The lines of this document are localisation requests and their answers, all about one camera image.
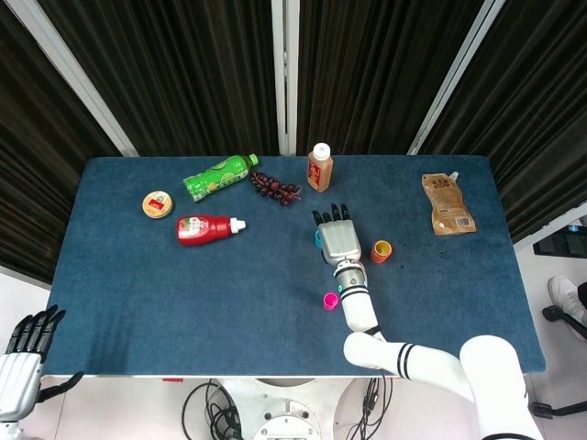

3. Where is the white sneaker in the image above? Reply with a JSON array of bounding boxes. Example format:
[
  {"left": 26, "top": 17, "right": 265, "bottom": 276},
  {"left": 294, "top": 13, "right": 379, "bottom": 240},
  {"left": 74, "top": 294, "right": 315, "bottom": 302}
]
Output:
[{"left": 548, "top": 274, "right": 580, "bottom": 315}]

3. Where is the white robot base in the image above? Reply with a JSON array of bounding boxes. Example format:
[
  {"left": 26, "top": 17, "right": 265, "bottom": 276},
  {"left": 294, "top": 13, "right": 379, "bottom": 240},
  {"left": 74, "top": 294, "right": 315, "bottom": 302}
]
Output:
[{"left": 249, "top": 378, "right": 322, "bottom": 440}]

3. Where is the white frame post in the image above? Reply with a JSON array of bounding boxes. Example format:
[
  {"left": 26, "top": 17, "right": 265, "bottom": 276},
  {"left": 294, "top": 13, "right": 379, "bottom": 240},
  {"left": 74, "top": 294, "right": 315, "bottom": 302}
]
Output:
[
  {"left": 406, "top": 0, "right": 508, "bottom": 156},
  {"left": 4, "top": 0, "right": 138, "bottom": 157},
  {"left": 271, "top": 0, "right": 300, "bottom": 156}
]

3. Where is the brown spouted pouch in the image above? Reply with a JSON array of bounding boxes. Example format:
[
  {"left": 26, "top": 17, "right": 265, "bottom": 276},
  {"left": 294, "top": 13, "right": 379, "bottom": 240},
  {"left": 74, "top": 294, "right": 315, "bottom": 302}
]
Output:
[{"left": 421, "top": 170, "right": 477, "bottom": 237}]

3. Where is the blue table cloth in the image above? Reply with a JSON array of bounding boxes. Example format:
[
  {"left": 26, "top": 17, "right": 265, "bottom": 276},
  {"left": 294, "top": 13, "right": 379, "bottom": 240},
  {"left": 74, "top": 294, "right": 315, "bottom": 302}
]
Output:
[{"left": 45, "top": 155, "right": 547, "bottom": 380}]

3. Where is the black chair base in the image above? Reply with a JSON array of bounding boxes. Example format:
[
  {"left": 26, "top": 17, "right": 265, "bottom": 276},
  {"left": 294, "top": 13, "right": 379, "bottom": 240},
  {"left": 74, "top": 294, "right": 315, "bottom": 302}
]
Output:
[{"left": 542, "top": 304, "right": 587, "bottom": 340}]

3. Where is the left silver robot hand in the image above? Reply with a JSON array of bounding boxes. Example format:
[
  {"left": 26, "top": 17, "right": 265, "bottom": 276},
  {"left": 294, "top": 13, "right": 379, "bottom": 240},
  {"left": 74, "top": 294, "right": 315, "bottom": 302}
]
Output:
[{"left": 0, "top": 304, "right": 86, "bottom": 423}]

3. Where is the bunch of purple grapes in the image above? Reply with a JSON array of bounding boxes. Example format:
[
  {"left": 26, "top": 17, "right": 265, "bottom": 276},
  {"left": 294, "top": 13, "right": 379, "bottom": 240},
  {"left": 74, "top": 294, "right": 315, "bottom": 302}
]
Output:
[{"left": 249, "top": 170, "right": 304, "bottom": 207}]

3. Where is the green drink bottle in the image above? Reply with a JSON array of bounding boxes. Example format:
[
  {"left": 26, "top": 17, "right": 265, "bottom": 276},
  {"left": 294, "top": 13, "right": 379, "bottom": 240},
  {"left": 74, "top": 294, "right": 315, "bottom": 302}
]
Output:
[{"left": 183, "top": 153, "right": 260, "bottom": 202}]

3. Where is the black cable bundle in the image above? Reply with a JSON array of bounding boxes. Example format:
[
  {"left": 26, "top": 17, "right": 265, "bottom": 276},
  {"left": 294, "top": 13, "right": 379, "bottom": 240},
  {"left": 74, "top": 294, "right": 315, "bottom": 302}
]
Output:
[
  {"left": 343, "top": 375, "right": 395, "bottom": 440},
  {"left": 181, "top": 378, "right": 242, "bottom": 440}
]

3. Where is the brown juice bottle white cap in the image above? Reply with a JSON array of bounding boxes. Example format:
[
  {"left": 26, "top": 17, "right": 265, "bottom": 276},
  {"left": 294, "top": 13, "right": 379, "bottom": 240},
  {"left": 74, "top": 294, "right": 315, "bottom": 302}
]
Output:
[{"left": 306, "top": 142, "right": 335, "bottom": 193}]

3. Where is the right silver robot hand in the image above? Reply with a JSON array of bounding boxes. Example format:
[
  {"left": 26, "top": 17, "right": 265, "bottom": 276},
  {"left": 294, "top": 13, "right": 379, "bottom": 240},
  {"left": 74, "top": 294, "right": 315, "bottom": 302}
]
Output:
[{"left": 311, "top": 203, "right": 363, "bottom": 267}]

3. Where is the black pleated curtain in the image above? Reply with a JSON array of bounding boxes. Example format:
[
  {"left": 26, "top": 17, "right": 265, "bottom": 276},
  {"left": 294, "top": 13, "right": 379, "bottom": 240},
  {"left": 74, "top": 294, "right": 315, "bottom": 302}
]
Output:
[
  {"left": 297, "top": 0, "right": 487, "bottom": 157},
  {"left": 34, "top": 0, "right": 281, "bottom": 157},
  {"left": 0, "top": 0, "right": 123, "bottom": 285},
  {"left": 421, "top": 0, "right": 587, "bottom": 244}
]

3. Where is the white table frame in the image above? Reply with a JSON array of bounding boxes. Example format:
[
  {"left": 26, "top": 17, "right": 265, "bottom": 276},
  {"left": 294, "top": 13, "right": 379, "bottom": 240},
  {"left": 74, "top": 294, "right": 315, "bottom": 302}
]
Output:
[{"left": 43, "top": 372, "right": 395, "bottom": 381}]

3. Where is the large orange plastic cup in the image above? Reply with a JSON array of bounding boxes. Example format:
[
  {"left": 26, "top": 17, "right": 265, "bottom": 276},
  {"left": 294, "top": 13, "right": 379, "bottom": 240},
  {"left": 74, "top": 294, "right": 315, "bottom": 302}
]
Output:
[{"left": 369, "top": 239, "right": 393, "bottom": 265}]

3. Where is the round yellow tin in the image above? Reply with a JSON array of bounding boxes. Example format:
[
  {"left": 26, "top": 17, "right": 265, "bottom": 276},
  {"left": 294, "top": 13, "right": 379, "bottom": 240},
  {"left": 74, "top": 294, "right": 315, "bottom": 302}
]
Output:
[{"left": 141, "top": 190, "right": 176, "bottom": 221}]

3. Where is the red ketchup bottle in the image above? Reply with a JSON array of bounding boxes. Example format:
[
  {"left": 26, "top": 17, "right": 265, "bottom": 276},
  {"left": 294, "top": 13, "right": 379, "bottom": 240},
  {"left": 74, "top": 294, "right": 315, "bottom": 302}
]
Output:
[{"left": 176, "top": 214, "right": 247, "bottom": 248}]

